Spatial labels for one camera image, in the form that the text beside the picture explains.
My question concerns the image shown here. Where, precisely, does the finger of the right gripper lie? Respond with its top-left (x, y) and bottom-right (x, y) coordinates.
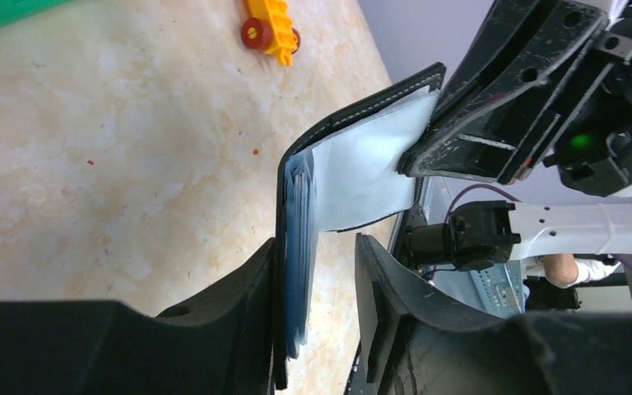
top-left (398, 81), bottom-right (599, 184)
top-left (430, 1), bottom-right (609, 131)

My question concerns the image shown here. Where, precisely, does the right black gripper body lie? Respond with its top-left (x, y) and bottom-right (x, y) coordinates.
top-left (542, 1), bottom-right (632, 198)

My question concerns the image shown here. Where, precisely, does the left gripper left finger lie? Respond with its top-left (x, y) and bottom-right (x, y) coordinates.
top-left (0, 240), bottom-right (273, 394)

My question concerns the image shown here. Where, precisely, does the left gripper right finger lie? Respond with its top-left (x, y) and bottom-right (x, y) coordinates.
top-left (355, 234), bottom-right (632, 394)

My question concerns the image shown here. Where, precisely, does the black leather card holder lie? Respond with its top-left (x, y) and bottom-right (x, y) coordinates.
top-left (272, 63), bottom-right (446, 390)

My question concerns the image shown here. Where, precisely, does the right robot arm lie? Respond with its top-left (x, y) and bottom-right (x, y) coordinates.
top-left (397, 1), bottom-right (632, 288)

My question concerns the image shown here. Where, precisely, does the person's forearm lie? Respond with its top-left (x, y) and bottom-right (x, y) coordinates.
top-left (537, 253), bottom-right (620, 289)

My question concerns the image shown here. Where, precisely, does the yellow toy block car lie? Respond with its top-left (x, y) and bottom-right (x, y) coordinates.
top-left (240, 0), bottom-right (301, 67)

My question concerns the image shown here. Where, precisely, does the green plastic bin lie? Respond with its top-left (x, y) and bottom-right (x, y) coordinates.
top-left (0, 0), bottom-right (67, 28)

